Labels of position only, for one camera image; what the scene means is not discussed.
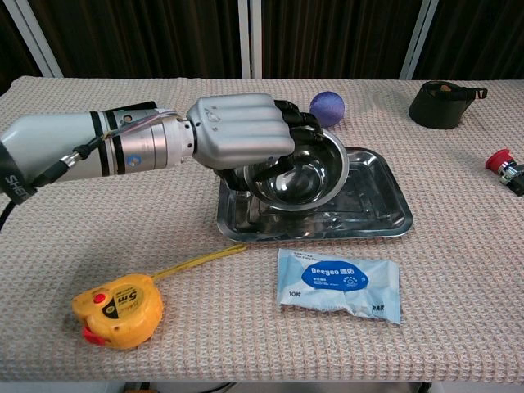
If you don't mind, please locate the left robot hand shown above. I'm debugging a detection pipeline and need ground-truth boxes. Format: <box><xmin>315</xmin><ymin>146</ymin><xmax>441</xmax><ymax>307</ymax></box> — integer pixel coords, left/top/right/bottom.
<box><xmin>186</xmin><ymin>93</ymin><xmax>324</xmax><ymax>192</ymax></box>

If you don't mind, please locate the silver metal bowl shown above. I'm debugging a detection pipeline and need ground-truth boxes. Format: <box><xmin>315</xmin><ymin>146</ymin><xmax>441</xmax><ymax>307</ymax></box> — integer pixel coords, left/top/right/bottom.
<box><xmin>243</xmin><ymin>129</ymin><xmax>350</xmax><ymax>212</ymax></box>

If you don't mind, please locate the rectangular silver metal tray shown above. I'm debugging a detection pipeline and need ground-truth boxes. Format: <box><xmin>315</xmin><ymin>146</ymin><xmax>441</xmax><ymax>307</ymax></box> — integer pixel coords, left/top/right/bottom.
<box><xmin>214</xmin><ymin>147</ymin><xmax>413</xmax><ymax>243</ymax></box>

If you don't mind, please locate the purple ball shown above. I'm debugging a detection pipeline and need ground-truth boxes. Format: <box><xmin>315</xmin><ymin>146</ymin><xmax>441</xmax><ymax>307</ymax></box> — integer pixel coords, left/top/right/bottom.
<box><xmin>309</xmin><ymin>91</ymin><xmax>346</xmax><ymax>128</ymax></box>

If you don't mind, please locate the beige woven tablecloth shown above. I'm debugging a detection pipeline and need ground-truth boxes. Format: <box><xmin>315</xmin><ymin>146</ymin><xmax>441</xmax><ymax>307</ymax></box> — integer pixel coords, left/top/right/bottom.
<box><xmin>0</xmin><ymin>75</ymin><xmax>524</xmax><ymax>383</ymax></box>

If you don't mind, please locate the blue wet wipes pack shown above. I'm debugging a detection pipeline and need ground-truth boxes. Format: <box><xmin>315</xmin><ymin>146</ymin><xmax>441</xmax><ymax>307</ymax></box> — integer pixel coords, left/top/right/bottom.
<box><xmin>276</xmin><ymin>247</ymin><xmax>403</xmax><ymax>325</ymax></box>

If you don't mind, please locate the black funnel-shaped cup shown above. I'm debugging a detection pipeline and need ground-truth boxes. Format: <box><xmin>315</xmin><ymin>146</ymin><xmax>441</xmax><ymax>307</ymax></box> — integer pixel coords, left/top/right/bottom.
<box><xmin>408</xmin><ymin>79</ymin><xmax>489</xmax><ymax>130</ymax></box>

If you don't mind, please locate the yellow tape measure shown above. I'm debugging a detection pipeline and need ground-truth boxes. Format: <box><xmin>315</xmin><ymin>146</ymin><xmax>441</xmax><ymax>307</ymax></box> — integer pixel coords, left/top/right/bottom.
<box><xmin>71</xmin><ymin>243</ymin><xmax>248</xmax><ymax>351</ymax></box>

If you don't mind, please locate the red emergency stop button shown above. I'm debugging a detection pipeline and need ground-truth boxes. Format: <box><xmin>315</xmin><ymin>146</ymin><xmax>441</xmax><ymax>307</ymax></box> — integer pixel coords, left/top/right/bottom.
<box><xmin>485</xmin><ymin>148</ymin><xmax>524</xmax><ymax>197</ymax></box>

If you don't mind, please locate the black cable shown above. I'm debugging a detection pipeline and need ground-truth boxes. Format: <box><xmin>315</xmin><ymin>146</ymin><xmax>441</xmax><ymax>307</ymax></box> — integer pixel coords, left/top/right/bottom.
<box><xmin>0</xmin><ymin>134</ymin><xmax>111</xmax><ymax>234</ymax></box>

